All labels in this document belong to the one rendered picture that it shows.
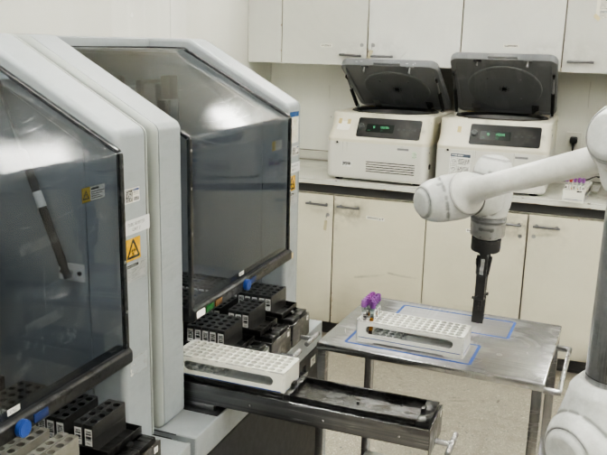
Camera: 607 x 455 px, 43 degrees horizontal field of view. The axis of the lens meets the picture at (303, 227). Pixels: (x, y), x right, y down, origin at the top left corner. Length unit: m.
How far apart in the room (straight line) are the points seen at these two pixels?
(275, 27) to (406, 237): 1.43
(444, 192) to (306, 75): 3.08
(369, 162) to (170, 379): 2.47
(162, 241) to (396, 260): 2.56
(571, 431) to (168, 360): 0.88
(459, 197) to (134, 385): 0.84
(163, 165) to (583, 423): 0.99
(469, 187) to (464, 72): 2.43
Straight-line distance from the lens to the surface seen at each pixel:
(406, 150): 4.00
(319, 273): 4.29
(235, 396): 1.87
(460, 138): 3.97
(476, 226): 1.98
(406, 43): 4.28
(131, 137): 1.58
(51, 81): 1.64
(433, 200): 1.81
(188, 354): 1.93
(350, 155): 4.10
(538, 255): 3.99
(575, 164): 1.75
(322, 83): 4.79
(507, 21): 4.18
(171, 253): 1.75
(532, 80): 4.18
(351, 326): 2.23
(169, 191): 1.71
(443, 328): 2.09
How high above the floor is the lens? 1.61
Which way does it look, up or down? 14 degrees down
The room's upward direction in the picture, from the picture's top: 1 degrees clockwise
